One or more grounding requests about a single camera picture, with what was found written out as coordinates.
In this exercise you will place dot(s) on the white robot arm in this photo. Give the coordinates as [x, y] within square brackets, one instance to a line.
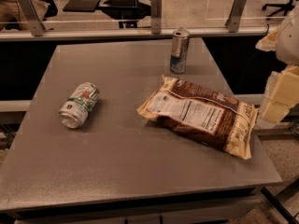
[287, 50]

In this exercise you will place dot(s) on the person in tan clothes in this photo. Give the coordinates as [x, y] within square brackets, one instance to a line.
[10, 10]

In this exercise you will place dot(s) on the silver blue energy drink can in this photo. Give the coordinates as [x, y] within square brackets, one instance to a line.
[179, 50]

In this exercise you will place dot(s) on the brown cream snack bag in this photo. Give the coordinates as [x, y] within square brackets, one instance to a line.
[203, 115]

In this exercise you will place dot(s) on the black rolling chair base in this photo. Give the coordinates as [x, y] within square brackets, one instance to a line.
[282, 7]

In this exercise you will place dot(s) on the left metal glass bracket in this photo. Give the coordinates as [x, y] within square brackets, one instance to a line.
[31, 16]

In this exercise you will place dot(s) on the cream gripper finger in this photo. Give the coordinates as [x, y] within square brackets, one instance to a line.
[269, 42]
[281, 94]

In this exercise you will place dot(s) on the metal glass bracket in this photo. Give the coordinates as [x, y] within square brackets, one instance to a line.
[156, 15]
[233, 22]
[31, 16]

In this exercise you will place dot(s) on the green white 7up can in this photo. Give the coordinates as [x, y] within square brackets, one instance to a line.
[79, 105]

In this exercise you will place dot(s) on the middle metal glass bracket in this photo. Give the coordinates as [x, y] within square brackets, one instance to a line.
[156, 15]

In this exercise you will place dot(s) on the black office chair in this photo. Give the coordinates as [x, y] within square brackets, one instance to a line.
[126, 12]

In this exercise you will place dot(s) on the right metal glass bracket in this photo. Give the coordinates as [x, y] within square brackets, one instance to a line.
[233, 22]

